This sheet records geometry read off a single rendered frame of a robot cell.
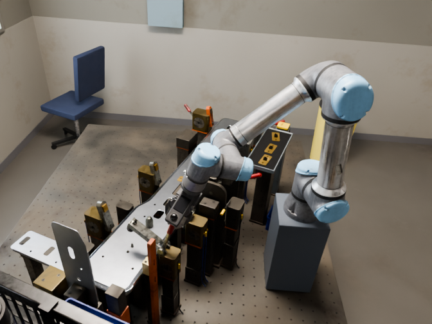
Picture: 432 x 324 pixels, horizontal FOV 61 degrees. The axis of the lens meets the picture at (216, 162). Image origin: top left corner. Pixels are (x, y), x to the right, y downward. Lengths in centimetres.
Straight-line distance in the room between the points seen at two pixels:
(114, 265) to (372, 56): 337
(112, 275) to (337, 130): 91
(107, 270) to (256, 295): 68
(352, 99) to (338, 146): 17
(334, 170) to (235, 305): 77
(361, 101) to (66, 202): 166
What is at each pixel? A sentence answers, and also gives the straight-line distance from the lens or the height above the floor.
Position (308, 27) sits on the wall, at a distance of 392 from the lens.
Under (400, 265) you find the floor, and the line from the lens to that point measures 314.
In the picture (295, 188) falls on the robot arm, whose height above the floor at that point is 123.
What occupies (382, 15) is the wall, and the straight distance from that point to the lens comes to 406.
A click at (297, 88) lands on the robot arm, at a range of 119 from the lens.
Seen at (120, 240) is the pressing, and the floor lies 100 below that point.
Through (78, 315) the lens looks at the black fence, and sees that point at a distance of 68.
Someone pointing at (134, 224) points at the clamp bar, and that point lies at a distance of 138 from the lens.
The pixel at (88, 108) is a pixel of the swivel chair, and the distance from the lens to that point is 373.
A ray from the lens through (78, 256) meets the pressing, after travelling 119.
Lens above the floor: 210
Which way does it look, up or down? 35 degrees down
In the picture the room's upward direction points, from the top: 4 degrees clockwise
